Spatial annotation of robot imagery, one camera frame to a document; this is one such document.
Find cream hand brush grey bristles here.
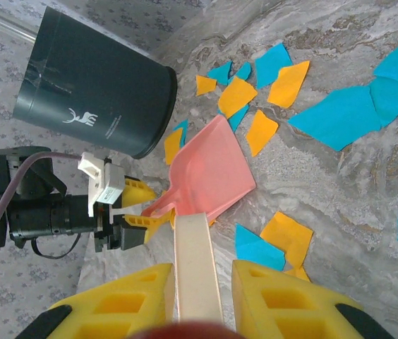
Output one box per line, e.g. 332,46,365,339
172,213,225,324

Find pink plastic dustpan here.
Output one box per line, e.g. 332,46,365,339
140,115,258,218

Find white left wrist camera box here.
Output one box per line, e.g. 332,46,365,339
78,151,126,217

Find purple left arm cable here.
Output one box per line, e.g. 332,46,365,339
0,152,84,261

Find thin black left wrist cable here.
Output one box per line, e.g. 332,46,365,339
31,232,82,261

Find small blue paper scrap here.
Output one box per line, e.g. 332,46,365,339
235,61,253,82
172,119,190,146

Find dark bin with deer print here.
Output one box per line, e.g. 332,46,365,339
11,6,179,160

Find small orange paper scrap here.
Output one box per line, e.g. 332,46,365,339
282,264,312,283

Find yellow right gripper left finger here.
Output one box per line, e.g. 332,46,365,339
14,263,177,339

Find aluminium frame post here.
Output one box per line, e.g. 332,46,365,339
0,6,38,40

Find large blue paper scrap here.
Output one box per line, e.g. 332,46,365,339
286,85,384,153

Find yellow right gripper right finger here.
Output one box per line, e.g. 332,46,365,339
231,260,397,339

